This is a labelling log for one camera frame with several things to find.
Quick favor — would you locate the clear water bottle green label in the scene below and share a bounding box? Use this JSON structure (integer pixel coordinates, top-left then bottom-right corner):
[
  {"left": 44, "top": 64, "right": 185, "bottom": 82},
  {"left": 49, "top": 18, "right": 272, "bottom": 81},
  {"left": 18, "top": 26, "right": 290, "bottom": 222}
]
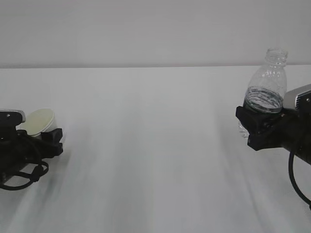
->
[{"left": 237, "top": 48, "right": 289, "bottom": 139}]

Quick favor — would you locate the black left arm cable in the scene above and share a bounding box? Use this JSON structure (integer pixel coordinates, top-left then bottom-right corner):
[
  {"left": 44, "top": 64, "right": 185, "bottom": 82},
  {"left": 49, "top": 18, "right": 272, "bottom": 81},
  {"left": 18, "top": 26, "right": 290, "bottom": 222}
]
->
[{"left": 0, "top": 135, "right": 50, "bottom": 192}]

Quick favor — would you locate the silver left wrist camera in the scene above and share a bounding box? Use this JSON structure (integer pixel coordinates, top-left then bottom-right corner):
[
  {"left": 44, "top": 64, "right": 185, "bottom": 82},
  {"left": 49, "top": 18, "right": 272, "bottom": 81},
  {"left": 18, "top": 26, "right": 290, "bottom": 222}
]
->
[{"left": 0, "top": 109, "right": 26, "bottom": 139}]

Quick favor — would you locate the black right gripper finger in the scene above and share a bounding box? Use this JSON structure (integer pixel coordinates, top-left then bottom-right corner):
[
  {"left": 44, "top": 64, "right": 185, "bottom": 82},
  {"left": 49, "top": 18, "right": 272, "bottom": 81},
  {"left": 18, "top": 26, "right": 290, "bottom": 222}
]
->
[
  {"left": 280, "top": 108, "right": 300, "bottom": 121},
  {"left": 236, "top": 106, "right": 294, "bottom": 151}
]

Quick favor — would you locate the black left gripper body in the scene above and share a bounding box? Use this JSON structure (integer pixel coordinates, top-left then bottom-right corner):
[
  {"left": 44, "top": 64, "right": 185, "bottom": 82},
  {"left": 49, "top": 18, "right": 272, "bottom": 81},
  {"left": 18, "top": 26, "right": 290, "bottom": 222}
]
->
[{"left": 0, "top": 134, "right": 49, "bottom": 180}]

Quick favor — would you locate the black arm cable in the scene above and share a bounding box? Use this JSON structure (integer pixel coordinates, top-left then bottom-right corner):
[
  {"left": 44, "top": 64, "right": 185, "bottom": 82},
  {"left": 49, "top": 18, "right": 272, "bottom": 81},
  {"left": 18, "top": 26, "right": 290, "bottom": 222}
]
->
[
  {"left": 288, "top": 149, "right": 311, "bottom": 211},
  {"left": 0, "top": 135, "right": 50, "bottom": 192}
]

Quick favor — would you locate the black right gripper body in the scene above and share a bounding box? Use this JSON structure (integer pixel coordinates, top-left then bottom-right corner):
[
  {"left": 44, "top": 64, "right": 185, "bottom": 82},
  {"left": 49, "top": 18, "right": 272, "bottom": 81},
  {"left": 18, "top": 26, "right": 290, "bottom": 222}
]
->
[{"left": 277, "top": 113, "right": 311, "bottom": 164}]

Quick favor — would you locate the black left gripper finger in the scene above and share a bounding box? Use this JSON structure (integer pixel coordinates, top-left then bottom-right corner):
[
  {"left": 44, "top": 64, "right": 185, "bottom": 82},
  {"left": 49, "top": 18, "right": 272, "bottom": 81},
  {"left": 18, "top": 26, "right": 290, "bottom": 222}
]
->
[{"left": 34, "top": 128, "right": 63, "bottom": 159}]

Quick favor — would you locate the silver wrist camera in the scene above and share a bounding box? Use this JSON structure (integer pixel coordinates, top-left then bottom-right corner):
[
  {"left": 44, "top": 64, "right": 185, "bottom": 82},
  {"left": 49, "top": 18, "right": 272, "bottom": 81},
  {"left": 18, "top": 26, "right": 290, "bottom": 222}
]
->
[
  {"left": 283, "top": 84, "right": 311, "bottom": 113},
  {"left": 0, "top": 109, "right": 26, "bottom": 139}
]

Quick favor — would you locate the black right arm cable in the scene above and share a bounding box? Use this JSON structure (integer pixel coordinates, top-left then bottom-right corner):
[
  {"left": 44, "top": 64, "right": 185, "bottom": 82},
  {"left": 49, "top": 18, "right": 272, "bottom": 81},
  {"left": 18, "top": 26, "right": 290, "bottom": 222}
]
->
[{"left": 288, "top": 149, "right": 311, "bottom": 211}]

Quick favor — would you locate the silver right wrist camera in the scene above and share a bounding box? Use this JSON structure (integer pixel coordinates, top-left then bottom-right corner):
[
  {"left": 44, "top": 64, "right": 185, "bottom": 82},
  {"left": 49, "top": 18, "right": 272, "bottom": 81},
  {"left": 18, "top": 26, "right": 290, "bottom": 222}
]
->
[{"left": 283, "top": 84, "right": 311, "bottom": 113}]

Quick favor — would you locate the white paper cup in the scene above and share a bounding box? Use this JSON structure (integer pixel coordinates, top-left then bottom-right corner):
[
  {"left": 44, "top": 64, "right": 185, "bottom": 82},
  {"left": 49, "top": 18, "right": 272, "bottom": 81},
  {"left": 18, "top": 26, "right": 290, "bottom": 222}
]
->
[{"left": 18, "top": 108, "right": 57, "bottom": 137}]

